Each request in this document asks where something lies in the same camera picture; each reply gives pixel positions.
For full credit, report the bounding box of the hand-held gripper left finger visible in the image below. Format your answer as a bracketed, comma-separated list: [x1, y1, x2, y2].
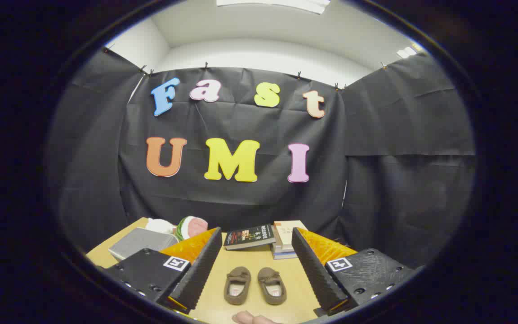
[103, 226, 223, 315]

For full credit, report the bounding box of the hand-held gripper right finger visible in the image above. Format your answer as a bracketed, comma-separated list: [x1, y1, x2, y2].
[291, 226, 418, 316]

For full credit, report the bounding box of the brown fuzzy slipper shoe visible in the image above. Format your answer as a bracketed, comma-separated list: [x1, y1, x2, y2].
[257, 267, 287, 306]
[223, 266, 252, 306]

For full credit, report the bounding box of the grey fabric storage box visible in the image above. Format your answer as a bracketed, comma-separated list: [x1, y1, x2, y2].
[108, 227, 179, 261]

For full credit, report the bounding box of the watermelon slice plush toy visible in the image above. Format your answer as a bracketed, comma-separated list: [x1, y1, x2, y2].
[174, 216, 209, 241]

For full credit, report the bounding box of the beige cover book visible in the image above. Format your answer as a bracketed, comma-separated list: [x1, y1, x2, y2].
[273, 220, 308, 252]

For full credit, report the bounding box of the black cover book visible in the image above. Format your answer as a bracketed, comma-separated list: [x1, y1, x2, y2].
[224, 224, 277, 251]

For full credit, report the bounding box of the white plush toy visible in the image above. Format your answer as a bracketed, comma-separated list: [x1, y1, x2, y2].
[145, 218, 176, 234]

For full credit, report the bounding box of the black backdrop cloth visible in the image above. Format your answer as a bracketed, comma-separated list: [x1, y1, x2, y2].
[48, 47, 478, 270]

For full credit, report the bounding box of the small ceiling light panel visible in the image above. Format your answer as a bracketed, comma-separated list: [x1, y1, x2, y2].
[396, 45, 422, 59]

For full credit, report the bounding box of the large ceiling light panel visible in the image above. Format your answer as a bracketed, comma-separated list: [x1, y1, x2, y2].
[216, 0, 331, 15]

